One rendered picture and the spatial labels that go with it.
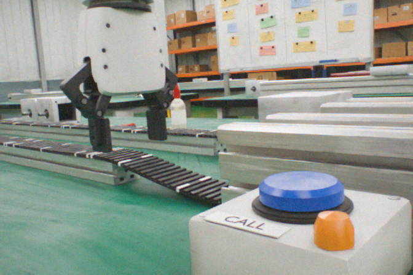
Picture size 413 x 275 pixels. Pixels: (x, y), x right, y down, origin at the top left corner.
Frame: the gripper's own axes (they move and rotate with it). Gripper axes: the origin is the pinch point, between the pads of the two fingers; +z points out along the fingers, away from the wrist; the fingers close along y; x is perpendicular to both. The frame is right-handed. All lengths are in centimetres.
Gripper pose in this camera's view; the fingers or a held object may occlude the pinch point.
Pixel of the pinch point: (131, 135)
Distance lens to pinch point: 50.0
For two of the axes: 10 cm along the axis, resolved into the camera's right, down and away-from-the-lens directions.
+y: -6.5, 1.3, -7.5
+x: 7.6, 0.2, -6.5
